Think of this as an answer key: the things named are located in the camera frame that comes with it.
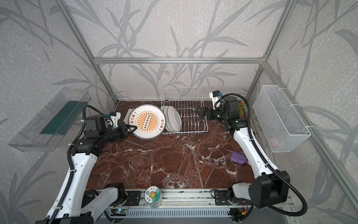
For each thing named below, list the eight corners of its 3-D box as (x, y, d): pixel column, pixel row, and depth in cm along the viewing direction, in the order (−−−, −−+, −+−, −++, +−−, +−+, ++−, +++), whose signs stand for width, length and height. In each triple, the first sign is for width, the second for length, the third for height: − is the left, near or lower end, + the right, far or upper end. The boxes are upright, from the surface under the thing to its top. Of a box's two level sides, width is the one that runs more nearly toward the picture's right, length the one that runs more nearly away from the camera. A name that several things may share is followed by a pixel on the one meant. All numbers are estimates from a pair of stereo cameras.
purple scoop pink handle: (230, 160, 89) (231, 159, 88) (232, 152, 93) (232, 150, 91) (246, 166, 87) (247, 165, 85) (247, 157, 91) (248, 156, 89)
